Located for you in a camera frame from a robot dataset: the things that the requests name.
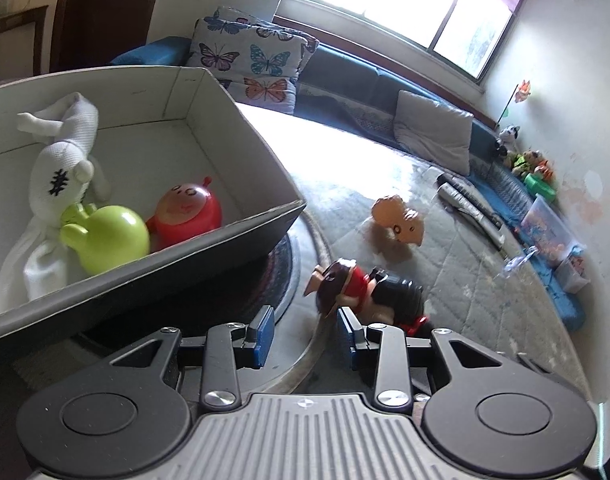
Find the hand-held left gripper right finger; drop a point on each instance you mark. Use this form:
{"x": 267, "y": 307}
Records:
{"x": 346, "y": 332}

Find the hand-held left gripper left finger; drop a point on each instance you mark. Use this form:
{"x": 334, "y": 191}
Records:
{"x": 262, "y": 332}

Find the black-haired doll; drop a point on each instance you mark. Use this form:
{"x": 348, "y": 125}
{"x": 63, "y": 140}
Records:
{"x": 385, "y": 295}

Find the dark cardboard box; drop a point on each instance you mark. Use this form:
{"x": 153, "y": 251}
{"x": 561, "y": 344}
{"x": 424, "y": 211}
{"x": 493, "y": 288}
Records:
{"x": 185, "y": 270}

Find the red round toy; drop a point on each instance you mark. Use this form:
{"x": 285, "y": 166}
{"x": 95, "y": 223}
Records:
{"x": 185, "y": 215}

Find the green round toy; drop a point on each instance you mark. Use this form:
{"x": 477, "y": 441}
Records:
{"x": 110, "y": 237}

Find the white plush rabbit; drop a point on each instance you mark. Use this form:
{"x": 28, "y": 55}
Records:
{"x": 55, "y": 160}

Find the orange pig toy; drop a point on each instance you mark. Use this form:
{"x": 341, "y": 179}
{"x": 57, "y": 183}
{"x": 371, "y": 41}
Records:
{"x": 395, "y": 215}

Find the remote controls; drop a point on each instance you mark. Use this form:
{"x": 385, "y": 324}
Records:
{"x": 467, "y": 212}

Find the dark remote control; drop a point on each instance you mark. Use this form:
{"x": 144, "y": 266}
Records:
{"x": 472, "y": 197}

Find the clear eyeglasses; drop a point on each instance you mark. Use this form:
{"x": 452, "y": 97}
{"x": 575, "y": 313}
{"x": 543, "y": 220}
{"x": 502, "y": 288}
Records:
{"x": 517, "y": 260}

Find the grey pillow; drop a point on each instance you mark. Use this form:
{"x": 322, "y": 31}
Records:
{"x": 435, "y": 130}

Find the clear plastic container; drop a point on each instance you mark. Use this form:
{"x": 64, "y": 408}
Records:
{"x": 550, "y": 230}

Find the black white cow plush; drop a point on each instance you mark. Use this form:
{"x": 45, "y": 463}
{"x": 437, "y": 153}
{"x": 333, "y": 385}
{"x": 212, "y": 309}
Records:
{"x": 507, "y": 140}

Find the group of small plush toys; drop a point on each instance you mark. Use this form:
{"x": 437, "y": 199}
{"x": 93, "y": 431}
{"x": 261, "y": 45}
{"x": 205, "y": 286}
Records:
{"x": 532, "y": 162}

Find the blue sofa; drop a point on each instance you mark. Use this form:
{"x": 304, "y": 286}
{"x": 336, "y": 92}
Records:
{"x": 345, "y": 80}

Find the butterfly print pillow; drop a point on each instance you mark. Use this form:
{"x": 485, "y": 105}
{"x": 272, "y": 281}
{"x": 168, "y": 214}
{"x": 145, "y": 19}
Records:
{"x": 250, "y": 60}

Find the orange pinwheel decoration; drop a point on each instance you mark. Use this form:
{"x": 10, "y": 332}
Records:
{"x": 520, "y": 92}

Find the window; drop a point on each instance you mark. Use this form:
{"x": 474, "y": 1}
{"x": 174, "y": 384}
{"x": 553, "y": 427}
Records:
{"x": 385, "y": 0}

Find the dark wooden door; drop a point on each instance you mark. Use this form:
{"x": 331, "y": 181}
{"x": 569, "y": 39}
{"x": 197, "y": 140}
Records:
{"x": 110, "y": 15}

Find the wooden sideboard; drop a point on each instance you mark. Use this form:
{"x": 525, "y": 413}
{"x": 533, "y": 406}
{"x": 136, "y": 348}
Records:
{"x": 15, "y": 45}

